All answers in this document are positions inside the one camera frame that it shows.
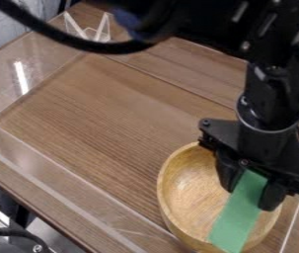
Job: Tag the brown wooden bowl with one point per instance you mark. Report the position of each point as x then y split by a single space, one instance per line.
191 199

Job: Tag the clear acrylic corner bracket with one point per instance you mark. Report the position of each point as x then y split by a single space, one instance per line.
99 34

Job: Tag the clear acrylic tray wall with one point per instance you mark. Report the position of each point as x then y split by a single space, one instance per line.
89 122

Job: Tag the grey metal device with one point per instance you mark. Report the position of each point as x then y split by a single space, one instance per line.
27 222

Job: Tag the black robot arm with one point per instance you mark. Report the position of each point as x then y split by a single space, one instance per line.
258 31

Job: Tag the green rectangular block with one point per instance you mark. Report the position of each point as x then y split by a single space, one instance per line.
238 216

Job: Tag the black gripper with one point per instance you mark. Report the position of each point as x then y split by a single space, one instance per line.
266 151

